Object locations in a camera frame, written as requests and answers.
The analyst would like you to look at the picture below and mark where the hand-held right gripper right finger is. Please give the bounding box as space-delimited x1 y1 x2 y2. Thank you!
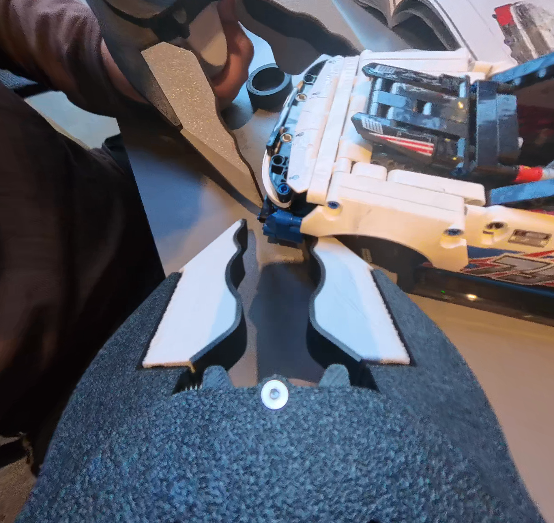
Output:
307 236 411 365

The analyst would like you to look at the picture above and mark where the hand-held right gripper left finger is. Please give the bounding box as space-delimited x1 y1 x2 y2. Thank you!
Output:
142 219 248 369

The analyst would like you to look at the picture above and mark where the black toy tire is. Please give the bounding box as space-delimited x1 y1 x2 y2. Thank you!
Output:
246 63 293 111

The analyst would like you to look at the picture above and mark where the toy brick race car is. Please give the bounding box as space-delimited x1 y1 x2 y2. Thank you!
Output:
257 49 554 325

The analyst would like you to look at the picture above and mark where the person's left forearm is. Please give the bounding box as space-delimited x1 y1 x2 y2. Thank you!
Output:
0 0 148 117

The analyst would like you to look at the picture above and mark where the grey desk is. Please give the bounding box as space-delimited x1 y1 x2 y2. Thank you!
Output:
121 0 554 523

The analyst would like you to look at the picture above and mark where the person's left hand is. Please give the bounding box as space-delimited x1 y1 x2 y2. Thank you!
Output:
190 0 256 112

